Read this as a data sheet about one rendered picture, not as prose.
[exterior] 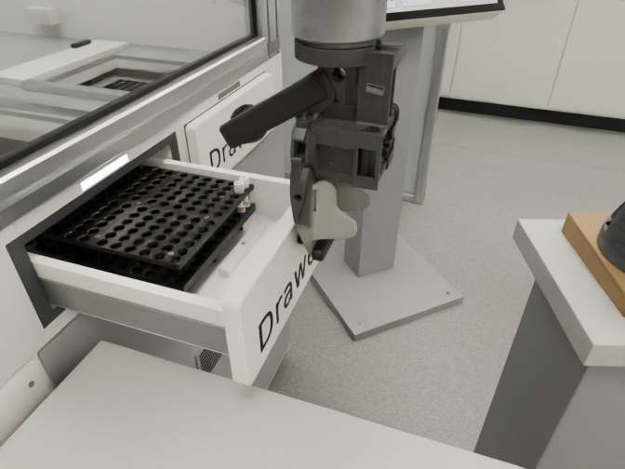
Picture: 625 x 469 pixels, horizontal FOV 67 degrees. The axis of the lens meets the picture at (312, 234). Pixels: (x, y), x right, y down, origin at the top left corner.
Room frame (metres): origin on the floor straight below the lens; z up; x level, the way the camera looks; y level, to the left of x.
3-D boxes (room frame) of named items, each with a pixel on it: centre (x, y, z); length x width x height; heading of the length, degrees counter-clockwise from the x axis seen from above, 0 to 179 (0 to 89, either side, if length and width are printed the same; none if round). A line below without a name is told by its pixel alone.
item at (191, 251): (0.45, 0.11, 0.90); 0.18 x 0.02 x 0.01; 161
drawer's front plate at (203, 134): (0.79, 0.13, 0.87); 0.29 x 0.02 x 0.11; 161
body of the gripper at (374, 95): (0.40, -0.03, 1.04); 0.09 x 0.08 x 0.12; 71
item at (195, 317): (0.49, 0.22, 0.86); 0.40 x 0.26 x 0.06; 71
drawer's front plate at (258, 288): (0.42, 0.02, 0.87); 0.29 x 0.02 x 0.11; 161
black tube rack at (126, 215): (0.49, 0.21, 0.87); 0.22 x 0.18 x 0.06; 71
